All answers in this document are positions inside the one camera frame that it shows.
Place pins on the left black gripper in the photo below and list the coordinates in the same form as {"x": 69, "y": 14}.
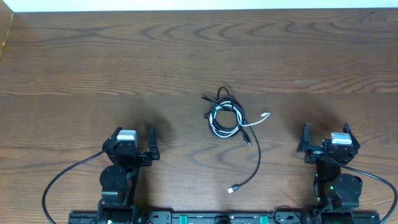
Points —
{"x": 147, "y": 161}

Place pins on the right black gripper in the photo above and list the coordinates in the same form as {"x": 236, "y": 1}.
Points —
{"x": 313, "y": 154}

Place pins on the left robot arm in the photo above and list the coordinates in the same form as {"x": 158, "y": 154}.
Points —
{"x": 119, "y": 181}

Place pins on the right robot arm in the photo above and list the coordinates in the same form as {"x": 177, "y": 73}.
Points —
{"x": 337, "y": 193}

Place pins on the wooden side panel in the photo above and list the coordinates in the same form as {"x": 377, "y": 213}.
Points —
{"x": 6, "y": 18}

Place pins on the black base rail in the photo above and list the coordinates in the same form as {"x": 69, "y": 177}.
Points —
{"x": 165, "y": 217}

